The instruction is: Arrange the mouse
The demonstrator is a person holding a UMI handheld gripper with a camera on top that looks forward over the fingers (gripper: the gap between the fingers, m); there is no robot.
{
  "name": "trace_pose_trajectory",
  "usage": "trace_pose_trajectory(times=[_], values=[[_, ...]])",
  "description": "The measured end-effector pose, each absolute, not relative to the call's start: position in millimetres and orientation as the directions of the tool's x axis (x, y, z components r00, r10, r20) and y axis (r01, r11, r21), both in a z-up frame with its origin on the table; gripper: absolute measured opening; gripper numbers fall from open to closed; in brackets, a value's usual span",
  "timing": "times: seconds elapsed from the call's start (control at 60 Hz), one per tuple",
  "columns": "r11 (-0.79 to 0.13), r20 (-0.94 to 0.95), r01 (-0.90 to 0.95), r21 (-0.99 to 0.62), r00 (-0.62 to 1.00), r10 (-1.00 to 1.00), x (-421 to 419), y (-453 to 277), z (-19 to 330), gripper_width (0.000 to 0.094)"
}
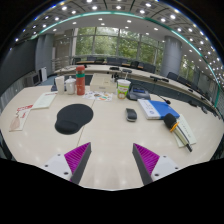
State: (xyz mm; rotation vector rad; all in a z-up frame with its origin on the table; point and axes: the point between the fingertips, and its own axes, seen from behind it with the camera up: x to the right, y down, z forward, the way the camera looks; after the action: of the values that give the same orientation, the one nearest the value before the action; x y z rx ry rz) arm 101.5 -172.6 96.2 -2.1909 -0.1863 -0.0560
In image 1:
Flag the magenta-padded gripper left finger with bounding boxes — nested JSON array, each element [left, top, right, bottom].
[[43, 142, 92, 185]]

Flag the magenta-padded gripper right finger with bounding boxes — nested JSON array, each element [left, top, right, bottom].
[[132, 143, 181, 186]]

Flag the black computer mouse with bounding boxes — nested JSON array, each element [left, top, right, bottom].
[[125, 107, 138, 123]]

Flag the black mouse pad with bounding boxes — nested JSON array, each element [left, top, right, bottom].
[[54, 103, 94, 136]]

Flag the white paper sheet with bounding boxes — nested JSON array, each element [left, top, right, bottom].
[[173, 114, 198, 149]]

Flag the blue and white book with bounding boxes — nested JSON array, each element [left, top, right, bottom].
[[137, 98, 181, 121]]

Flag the red and white leaflet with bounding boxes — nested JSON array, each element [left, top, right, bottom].
[[8, 104, 34, 132]]

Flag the white printed card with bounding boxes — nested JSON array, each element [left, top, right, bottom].
[[31, 91, 58, 110]]

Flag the black conference microphone unit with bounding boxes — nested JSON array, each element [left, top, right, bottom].
[[126, 82, 172, 105]]

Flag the white lidded mug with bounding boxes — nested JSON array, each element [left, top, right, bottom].
[[64, 75, 78, 96]]

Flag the colourful sticker sheet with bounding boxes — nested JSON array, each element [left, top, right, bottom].
[[83, 90, 114, 102]]

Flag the red drink bottle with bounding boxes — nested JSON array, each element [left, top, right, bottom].
[[75, 65, 87, 96]]

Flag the green paper cup with straw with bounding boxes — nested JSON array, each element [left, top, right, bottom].
[[116, 70, 132, 100]]

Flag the dark office chairs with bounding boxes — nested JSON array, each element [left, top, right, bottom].
[[71, 56, 214, 101]]

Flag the ceiling lights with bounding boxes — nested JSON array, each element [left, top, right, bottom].
[[13, 0, 224, 84]]

